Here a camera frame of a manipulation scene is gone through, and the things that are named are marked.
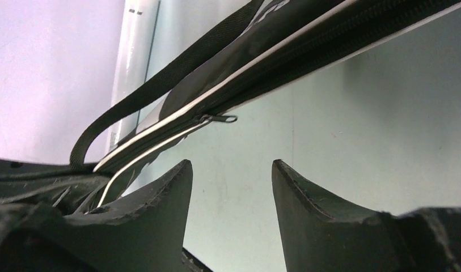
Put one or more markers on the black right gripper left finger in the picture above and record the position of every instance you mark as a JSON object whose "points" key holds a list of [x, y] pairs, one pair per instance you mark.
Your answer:
{"points": [[142, 231]]}

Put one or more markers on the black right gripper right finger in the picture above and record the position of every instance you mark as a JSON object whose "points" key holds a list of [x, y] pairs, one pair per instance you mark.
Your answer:
{"points": [[321, 231]]}

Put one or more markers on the black racket bag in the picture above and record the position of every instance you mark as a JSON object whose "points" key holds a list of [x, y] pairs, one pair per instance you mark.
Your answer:
{"points": [[257, 49]]}

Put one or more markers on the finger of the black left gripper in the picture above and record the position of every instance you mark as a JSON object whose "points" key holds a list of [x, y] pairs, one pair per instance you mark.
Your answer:
{"points": [[60, 186]]}

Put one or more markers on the white shuttlecock tube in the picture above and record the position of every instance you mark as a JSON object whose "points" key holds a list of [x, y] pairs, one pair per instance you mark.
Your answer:
{"points": [[136, 40]]}

